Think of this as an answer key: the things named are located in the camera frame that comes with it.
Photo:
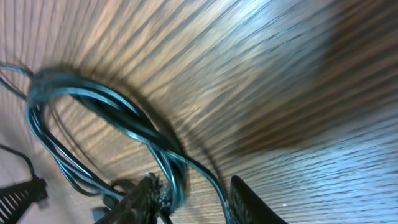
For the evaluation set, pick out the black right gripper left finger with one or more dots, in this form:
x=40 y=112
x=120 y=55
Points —
x=140 y=205

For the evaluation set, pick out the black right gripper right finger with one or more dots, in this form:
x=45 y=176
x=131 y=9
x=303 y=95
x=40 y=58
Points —
x=246 y=207

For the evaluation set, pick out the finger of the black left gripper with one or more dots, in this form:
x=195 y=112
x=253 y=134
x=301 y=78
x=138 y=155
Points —
x=16 y=199

